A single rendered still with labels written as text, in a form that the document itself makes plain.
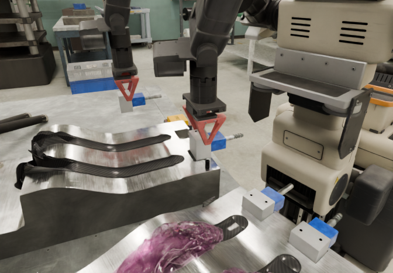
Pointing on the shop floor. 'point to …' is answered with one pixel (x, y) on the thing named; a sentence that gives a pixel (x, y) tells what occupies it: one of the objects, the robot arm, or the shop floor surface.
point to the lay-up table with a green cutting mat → (253, 52)
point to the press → (23, 40)
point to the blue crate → (93, 85)
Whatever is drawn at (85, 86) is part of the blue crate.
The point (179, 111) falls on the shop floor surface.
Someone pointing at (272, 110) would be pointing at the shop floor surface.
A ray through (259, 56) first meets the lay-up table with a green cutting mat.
